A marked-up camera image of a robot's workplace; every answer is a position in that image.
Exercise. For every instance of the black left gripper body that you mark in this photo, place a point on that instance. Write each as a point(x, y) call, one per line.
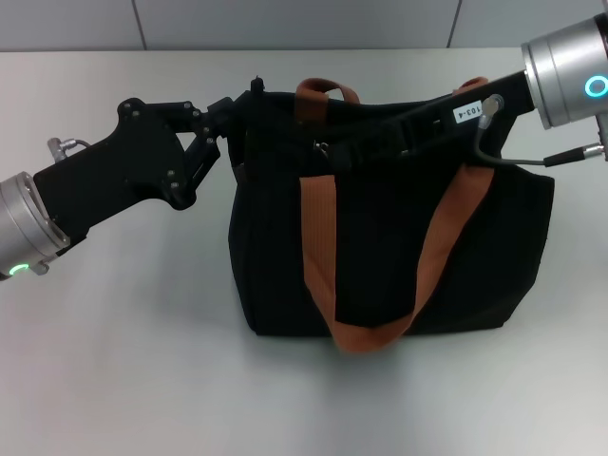
point(128, 161)

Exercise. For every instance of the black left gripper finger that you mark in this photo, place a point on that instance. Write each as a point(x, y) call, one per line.
point(221, 114)
point(199, 159)

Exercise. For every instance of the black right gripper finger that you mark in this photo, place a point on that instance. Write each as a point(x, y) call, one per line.
point(380, 130)
point(351, 153)

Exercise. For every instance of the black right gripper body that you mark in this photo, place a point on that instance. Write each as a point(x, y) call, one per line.
point(442, 126)

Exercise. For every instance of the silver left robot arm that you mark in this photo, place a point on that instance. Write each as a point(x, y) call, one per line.
point(24, 228)

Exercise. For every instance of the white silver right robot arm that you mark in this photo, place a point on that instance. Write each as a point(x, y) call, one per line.
point(560, 71)

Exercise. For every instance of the silver zipper pull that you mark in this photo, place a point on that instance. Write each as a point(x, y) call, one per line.
point(323, 149)

